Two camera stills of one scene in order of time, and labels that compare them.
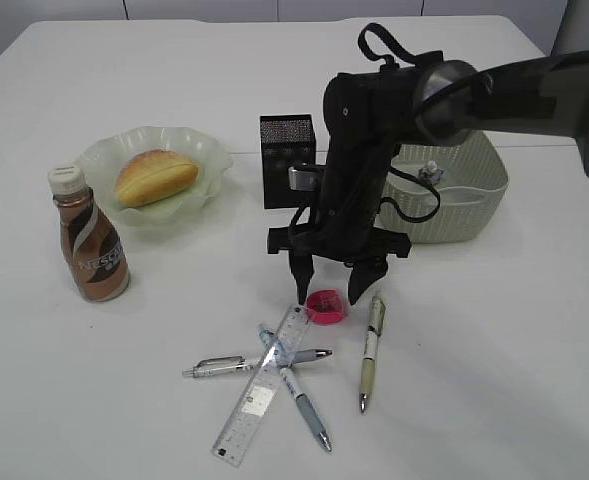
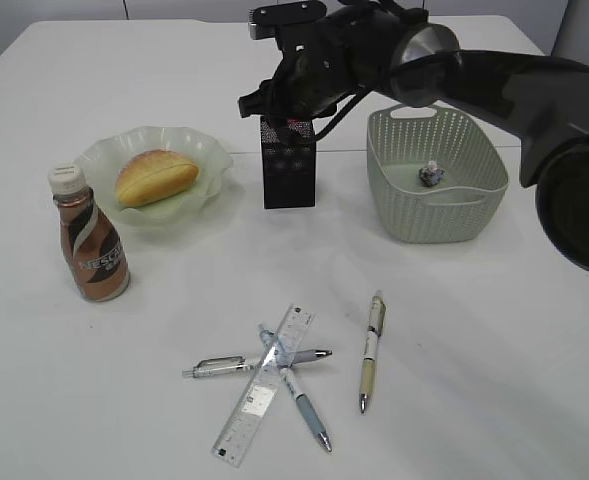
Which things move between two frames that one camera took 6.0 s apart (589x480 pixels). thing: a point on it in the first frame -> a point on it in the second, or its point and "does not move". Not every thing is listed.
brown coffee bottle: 93,245 does not move
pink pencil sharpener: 325,306 -> 298,126
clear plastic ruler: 251,404 does not move
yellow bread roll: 152,175 does not move
